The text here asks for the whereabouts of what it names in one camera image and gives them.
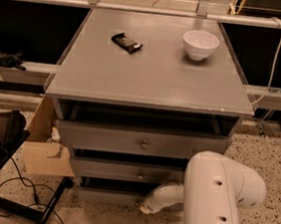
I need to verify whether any black cloth on rail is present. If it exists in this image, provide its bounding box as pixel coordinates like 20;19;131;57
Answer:
0;51;26;71

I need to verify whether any grey drawer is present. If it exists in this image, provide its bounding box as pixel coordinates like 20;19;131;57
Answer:
78;177;156;206
70;149;188;184
56;120;233;159

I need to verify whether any brown cardboard box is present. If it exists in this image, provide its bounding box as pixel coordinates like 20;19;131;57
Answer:
23;97;74;177

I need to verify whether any black floor cable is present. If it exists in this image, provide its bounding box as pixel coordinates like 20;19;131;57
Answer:
0;153;75;224

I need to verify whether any grey drawer cabinet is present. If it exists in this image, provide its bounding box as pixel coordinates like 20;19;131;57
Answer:
36;2;265;196

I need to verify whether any white ceramic bowl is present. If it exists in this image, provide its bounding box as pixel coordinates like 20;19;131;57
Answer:
182;30;220;61

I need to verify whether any grey middle drawer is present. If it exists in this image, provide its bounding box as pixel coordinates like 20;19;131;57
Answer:
70;149;188;184

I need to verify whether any grey top drawer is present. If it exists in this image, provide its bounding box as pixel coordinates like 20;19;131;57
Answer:
56;120;233;159

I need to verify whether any black snack bar wrapper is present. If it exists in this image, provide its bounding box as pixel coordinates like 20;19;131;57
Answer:
111;33;142;54

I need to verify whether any grey bottom drawer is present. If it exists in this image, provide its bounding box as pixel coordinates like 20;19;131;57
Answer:
78;177;156;206

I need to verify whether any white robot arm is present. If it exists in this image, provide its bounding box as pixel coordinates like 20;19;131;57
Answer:
140;151;267;224

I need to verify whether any white hanging cable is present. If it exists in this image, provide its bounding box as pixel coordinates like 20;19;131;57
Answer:
250;15;281;110

